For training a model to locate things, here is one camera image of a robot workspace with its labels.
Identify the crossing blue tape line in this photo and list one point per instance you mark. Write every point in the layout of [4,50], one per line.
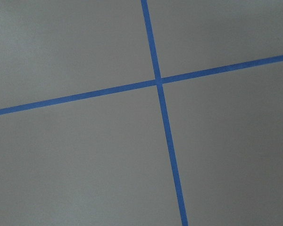
[143,84]

